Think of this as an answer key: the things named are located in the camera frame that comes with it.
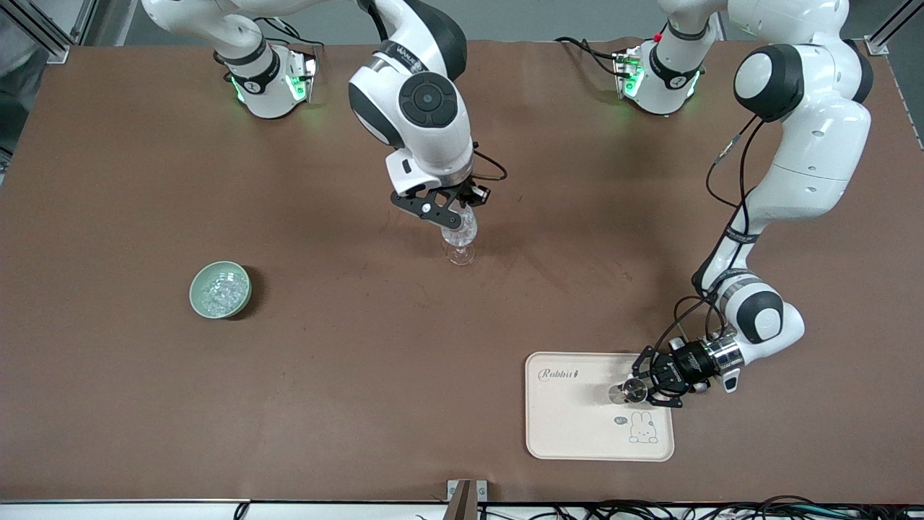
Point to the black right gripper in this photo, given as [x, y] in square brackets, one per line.
[464, 191]

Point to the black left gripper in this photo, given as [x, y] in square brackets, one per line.
[684, 369]

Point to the small metal measuring cup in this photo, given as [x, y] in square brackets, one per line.
[628, 392]

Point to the pile of clear ice cubes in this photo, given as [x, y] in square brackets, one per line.
[222, 292]

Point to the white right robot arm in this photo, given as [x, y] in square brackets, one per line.
[426, 101]

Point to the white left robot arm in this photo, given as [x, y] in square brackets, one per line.
[816, 144]

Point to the clear stemmed wine glass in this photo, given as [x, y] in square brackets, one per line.
[465, 237]

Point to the cream rabbit print tray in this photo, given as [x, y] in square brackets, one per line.
[570, 426]

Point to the grey base connector box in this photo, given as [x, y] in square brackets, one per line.
[626, 72]
[307, 76]

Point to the brown table cover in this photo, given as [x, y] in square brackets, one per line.
[361, 397]

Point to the brown upright bar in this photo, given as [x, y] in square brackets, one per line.
[462, 505]

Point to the pale green ceramic bowl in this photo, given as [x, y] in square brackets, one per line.
[199, 285]

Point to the white table edge strip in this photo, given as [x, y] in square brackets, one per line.
[144, 511]

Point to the silver metal bracket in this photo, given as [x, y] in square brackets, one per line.
[482, 491]

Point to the aluminium frame post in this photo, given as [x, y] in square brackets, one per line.
[43, 32]
[877, 45]

